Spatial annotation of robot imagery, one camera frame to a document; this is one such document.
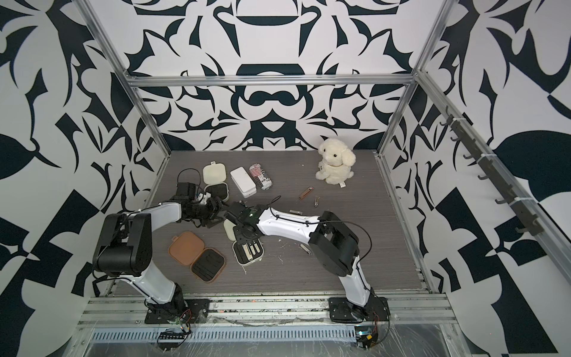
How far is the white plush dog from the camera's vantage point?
96 cm

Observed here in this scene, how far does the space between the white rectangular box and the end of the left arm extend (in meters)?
0.16

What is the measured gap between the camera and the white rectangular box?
3.38 feet

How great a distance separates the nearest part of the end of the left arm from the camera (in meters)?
0.79

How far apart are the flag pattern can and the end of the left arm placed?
0.76ft
